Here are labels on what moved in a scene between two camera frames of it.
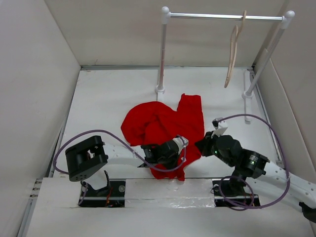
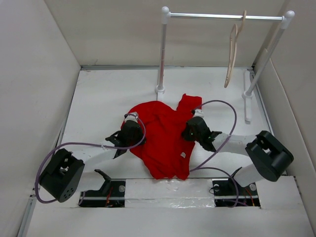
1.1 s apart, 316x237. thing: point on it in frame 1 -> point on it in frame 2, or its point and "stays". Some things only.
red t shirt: x=154 y=122 stays
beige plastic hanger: x=234 y=39 stays
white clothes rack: x=166 y=15 stays
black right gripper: x=203 y=144 -> x=185 y=133
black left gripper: x=173 y=163 -> x=140 y=136
